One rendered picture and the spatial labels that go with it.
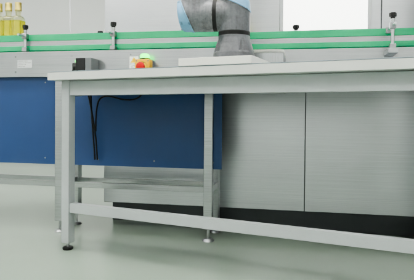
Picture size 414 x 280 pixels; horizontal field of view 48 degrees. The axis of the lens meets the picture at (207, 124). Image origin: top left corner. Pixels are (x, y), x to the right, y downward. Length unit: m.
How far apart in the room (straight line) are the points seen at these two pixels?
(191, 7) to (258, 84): 0.37
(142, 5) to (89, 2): 3.52
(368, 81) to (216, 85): 0.52
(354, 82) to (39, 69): 1.51
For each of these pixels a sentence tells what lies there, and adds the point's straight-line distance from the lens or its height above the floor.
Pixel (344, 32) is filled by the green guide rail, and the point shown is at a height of 0.95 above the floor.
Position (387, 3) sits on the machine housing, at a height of 1.12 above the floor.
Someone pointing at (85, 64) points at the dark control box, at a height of 0.80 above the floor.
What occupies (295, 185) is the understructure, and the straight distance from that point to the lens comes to 2.39.
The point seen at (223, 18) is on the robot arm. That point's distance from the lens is 1.69.
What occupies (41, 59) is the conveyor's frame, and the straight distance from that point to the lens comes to 2.43.
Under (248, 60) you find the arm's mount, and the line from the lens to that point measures 1.59.
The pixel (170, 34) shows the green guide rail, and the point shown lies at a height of 0.95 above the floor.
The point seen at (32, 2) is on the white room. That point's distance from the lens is 6.45.
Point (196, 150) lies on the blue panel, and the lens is 2.14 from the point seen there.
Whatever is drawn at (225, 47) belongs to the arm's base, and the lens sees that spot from 1.66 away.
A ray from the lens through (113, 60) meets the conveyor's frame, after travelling 2.26.
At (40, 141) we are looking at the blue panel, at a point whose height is 0.44.
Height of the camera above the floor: 0.57
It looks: 1 degrees down
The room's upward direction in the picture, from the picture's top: 1 degrees clockwise
